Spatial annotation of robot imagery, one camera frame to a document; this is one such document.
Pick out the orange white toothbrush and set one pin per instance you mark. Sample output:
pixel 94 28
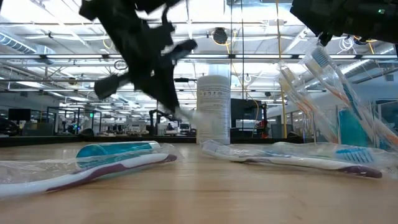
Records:
pixel 287 74

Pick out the distant black robot station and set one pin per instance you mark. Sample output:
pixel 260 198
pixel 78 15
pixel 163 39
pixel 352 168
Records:
pixel 155 116

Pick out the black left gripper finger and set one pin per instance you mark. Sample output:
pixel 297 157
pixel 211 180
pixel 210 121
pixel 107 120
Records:
pixel 169 93
pixel 154 90

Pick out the red cart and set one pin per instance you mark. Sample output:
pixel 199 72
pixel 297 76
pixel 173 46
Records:
pixel 262 128

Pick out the white wipes canister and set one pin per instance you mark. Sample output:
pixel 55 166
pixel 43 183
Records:
pixel 214 93

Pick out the person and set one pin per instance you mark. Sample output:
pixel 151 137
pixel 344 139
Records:
pixel 170 127

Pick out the black cabinet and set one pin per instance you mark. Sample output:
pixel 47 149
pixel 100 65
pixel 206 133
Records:
pixel 248 109

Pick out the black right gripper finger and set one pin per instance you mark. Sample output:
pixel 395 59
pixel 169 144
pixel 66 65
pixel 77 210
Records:
pixel 314 15
pixel 325 39

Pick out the black monitor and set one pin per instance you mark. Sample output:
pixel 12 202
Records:
pixel 19 115

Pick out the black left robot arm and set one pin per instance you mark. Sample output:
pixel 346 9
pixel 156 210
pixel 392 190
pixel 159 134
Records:
pixel 118 12

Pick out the clear plastic bag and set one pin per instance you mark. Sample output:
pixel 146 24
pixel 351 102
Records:
pixel 337 124

